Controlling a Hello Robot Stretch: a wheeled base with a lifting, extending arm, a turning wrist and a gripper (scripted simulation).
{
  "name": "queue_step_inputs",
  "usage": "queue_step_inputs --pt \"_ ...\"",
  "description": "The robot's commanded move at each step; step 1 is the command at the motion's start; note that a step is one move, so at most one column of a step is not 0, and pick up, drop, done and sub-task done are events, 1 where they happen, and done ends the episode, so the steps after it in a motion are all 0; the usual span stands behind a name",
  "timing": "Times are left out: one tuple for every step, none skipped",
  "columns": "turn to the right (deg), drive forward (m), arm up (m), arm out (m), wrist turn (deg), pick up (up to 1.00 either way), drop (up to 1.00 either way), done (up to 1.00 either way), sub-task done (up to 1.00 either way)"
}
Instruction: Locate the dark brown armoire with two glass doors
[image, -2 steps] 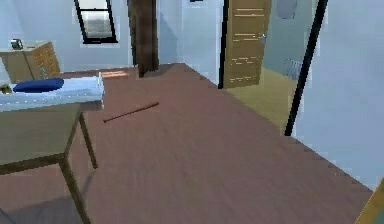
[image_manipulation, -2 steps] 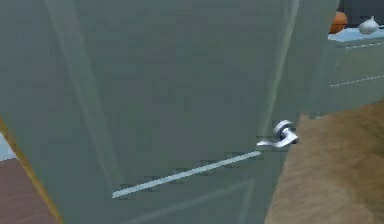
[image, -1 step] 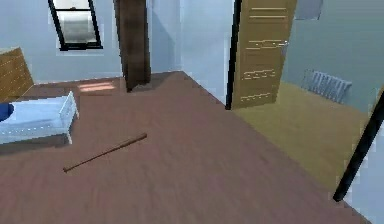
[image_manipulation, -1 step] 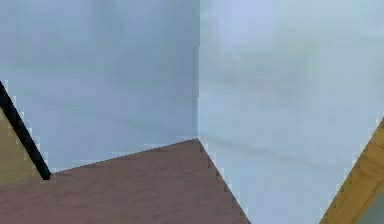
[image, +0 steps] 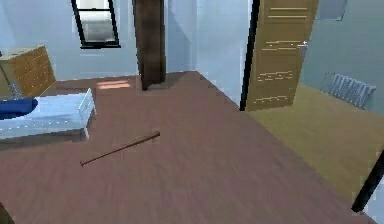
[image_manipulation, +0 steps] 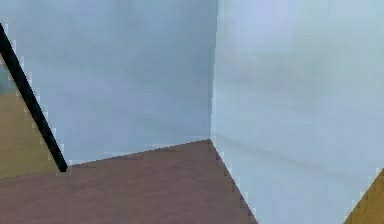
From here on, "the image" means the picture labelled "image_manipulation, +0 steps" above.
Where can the black door frame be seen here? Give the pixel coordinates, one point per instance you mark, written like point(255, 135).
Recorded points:
point(30, 100)

